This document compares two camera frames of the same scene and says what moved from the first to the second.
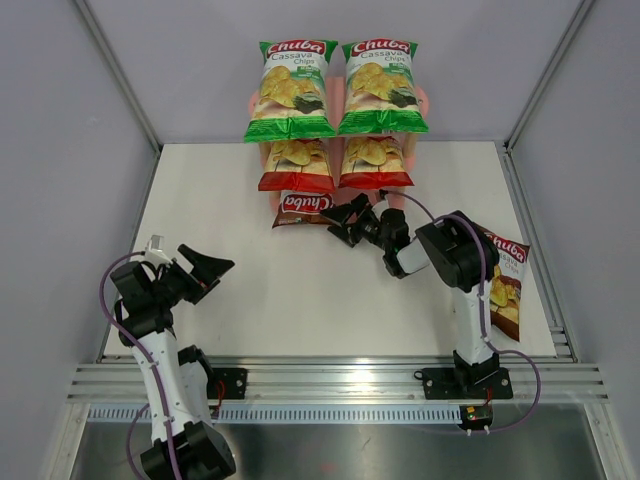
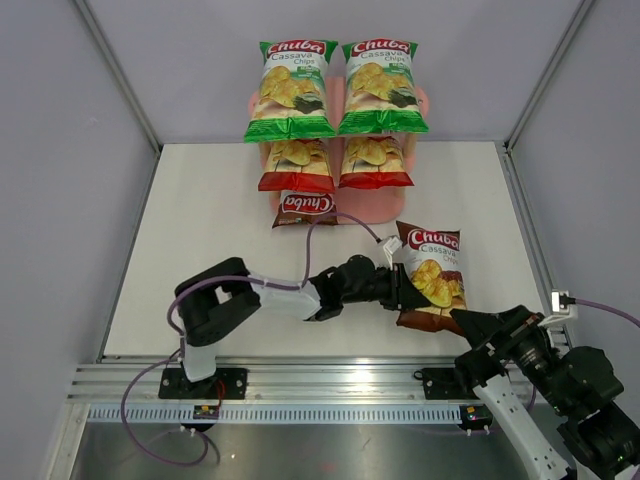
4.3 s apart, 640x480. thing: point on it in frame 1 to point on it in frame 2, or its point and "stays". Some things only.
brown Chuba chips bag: (297, 208) stays
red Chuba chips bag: (297, 166) stays
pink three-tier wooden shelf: (336, 94) stays
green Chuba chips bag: (382, 96) stays
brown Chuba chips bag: (506, 287) to (432, 259)
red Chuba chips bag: (374, 162) stays
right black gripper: (342, 213) to (515, 324)
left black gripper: (211, 268) to (410, 296)
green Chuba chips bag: (293, 100) stays
